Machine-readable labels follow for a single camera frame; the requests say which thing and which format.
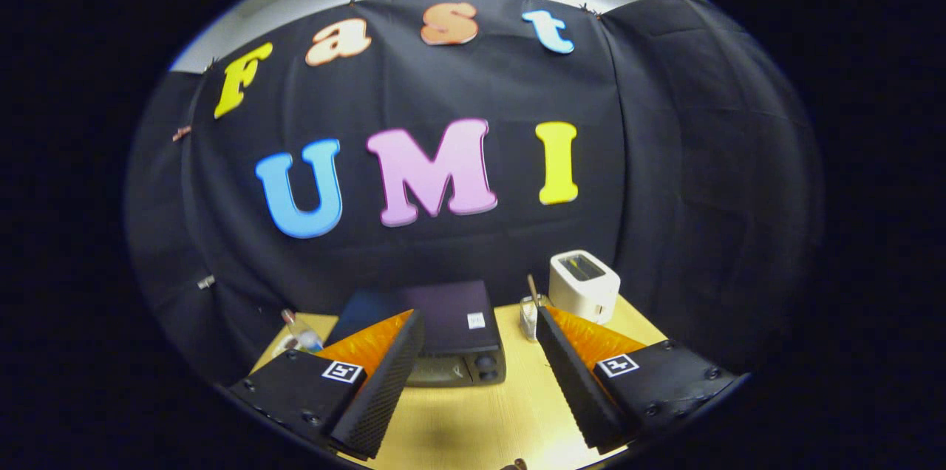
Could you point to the clear ribbed glass holder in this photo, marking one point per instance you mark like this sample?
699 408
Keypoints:
528 318

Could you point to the reddish clothes peg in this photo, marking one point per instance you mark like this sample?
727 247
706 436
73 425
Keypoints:
182 134

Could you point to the silver clothes peg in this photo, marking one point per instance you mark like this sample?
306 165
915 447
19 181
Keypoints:
205 282

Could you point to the white divided snack dish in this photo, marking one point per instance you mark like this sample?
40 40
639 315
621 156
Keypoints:
284 348

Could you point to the black backdrop cloth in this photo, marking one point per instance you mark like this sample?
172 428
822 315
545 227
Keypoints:
650 159

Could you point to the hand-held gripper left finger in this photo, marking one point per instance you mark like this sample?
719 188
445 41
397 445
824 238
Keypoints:
384 381

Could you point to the black toaster oven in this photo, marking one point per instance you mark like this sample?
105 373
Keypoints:
451 315

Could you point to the white pop-up toaster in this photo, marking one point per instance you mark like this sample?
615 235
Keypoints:
580 285

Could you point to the wooden stick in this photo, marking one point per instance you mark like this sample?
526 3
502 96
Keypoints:
532 287

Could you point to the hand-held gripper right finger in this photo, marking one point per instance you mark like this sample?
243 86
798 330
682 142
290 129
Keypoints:
573 385

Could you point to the clear plastic water bottle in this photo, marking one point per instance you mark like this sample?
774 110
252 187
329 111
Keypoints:
304 335

